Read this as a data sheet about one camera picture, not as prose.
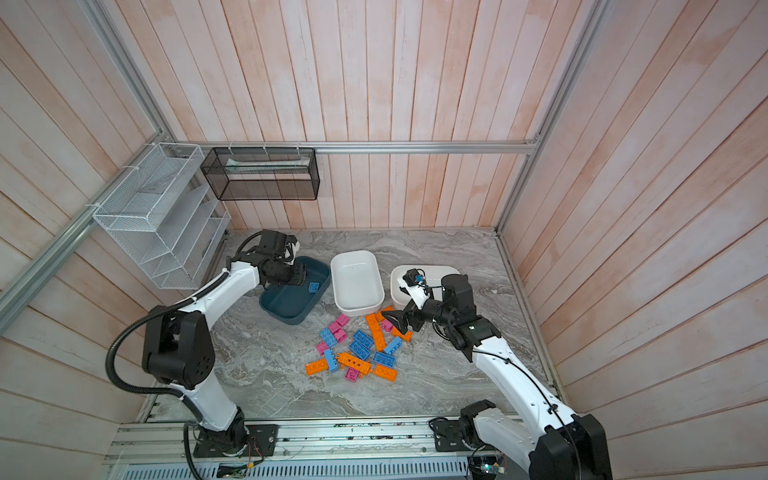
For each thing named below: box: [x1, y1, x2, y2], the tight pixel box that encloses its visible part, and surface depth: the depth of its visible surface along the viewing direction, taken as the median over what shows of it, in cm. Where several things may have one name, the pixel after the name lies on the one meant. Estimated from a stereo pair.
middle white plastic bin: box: [330, 250, 385, 317], surface depth 106 cm
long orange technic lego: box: [336, 352, 371, 376], surface depth 86 cm
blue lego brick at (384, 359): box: [373, 351, 397, 367], surface depth 87 cm
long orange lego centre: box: [366, 313, 387, 352], surface depth 95 cm
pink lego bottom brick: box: [345, 367, 360, 383], surface depth 85 cm
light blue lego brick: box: [384, 336, 403, 355], surface depth 89 cm
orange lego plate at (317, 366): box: [305, 358, 329, 376], surface depth 87 cm
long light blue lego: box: [324, 349, 339, 372], surface depth 86 cm
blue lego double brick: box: [349, 329, 375, 361], surface depth 90 cm
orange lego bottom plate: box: [374, 363, 398, 382], surface depth 86 cm
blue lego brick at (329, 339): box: [319, 327, 337, 348], surface depth 92 cm
